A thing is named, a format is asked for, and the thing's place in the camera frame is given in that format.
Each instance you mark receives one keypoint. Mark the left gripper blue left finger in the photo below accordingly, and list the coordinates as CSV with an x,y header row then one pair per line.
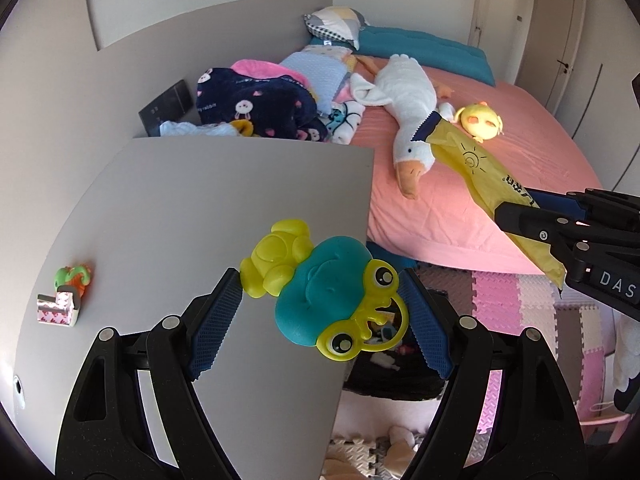
x,y
209,319

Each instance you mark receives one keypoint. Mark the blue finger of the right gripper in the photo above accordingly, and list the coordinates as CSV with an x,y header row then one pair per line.
x,y
559,203

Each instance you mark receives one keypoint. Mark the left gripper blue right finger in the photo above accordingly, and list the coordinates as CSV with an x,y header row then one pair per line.
x,y
425,325

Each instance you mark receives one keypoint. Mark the yellow long wrapper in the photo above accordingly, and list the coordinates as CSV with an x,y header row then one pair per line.
x,y
456,205

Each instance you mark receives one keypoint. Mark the blue yellow frog toy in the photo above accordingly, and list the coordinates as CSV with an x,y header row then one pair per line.
x,y
333,296

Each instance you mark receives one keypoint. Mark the foam puzzle floor mat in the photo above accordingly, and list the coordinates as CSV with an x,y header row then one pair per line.
x,y
528,365

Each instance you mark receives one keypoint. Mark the pink bed sheet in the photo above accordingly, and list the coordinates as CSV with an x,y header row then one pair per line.
x,y
535,147

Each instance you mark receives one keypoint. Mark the yellow chick plush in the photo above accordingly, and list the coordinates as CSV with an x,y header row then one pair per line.
x,y
480,121

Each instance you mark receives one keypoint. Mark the green orange chameleon toy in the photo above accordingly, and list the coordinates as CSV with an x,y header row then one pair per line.
x,y
79,277

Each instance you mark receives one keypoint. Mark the grey pink tape box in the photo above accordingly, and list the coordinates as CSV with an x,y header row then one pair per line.
x,y
61,309

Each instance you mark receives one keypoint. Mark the white goose plush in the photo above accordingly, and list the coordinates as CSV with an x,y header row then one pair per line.
x,y
403,88

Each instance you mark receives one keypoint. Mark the light blue cloth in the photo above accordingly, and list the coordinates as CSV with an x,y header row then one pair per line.
x,y
188,129

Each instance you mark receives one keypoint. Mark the white cartoon folded cloth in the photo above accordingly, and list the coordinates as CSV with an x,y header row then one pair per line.
x,y
343,121

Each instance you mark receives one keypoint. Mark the navy bunny blanket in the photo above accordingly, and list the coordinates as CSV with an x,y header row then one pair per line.
x,y
274,108

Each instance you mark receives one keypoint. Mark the teal quilt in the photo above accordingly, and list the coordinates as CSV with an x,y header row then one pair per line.
x,y
429,50

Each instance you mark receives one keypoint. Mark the light blue pillow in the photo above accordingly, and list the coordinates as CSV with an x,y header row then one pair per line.
x,y
326,68

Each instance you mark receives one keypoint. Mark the patchwork checkered pillow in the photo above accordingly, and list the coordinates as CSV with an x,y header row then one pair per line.
x,y
336,24

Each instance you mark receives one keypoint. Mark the desk cable grommet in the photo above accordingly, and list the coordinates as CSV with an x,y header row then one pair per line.
x,y
19,392

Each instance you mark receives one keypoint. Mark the black wall switch panel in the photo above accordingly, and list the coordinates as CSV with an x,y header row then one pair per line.
x,y
170,106

